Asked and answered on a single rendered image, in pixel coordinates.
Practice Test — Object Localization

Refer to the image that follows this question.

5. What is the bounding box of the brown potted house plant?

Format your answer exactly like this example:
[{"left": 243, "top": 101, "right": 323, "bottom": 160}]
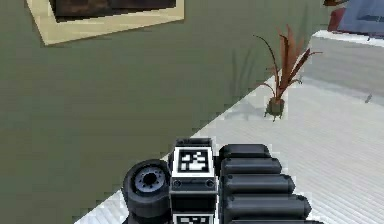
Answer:
[{"left": 253, "top": 24, "right": 324, "bottom": 122}]

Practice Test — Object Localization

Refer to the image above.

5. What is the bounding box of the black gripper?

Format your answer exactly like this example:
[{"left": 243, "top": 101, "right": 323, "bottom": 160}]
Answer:
[{"left": 121, "top": 159, "right": 173, "bottom": 224}]

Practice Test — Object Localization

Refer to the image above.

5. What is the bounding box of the cream framed dark picture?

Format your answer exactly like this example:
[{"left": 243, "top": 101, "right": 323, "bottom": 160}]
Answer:
[{"left": 25, "top": 0, "right": 185, "bottom": 46}]

